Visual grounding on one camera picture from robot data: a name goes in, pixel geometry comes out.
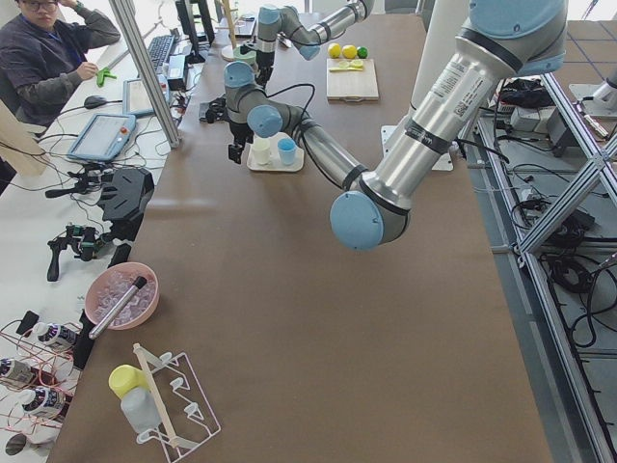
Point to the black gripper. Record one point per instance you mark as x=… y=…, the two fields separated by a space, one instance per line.
x=263 y=61
x=239 y=130

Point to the cream white cup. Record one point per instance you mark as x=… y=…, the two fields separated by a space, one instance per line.
x=262 y=151

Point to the blue cup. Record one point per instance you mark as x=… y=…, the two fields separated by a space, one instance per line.
x=287 y=151

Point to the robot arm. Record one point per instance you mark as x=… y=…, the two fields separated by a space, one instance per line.
x=274 y=21
x=498 y=40

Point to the beige rabbit tray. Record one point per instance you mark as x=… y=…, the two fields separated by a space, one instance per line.
x=275 y=164

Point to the green bowl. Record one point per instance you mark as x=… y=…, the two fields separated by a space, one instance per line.
x=244 y=54

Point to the wooden cup rack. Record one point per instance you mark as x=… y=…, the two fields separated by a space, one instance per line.
x=228 y=52

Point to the grey cloth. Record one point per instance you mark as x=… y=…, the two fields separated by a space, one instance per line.
x=205 y=115

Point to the whole lemon outer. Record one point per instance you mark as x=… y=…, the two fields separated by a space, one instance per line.
x=334 y=50

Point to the whole lemon near lime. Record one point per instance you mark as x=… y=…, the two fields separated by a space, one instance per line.
x=349 y=51

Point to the wooden cutting board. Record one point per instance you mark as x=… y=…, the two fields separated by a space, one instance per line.
x=352 y=86

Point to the green lime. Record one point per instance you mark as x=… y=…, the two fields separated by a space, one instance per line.
x=362 y=52

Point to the black keyboard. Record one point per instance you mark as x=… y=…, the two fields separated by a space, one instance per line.
x=159 y=51

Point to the teach pendant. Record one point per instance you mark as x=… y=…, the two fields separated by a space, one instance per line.
x=103 y=138
x=135 y=99

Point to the black stand plate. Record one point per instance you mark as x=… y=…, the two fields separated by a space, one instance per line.
x=124 y=199

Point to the black computer mouse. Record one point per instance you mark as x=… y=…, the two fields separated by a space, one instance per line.
x=94 y=101

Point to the metal rod in bowl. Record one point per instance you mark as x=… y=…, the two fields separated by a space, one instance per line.
x=108 y=318

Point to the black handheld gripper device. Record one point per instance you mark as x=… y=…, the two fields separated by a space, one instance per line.
x=84 y=241

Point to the seated person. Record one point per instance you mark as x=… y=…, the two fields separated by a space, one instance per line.
x=43 y=54

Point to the yellow cap plastic bottle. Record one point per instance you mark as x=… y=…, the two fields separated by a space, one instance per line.
x=129 y=384

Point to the white wire bottle rack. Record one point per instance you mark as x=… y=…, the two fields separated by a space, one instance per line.
x=188 y=420

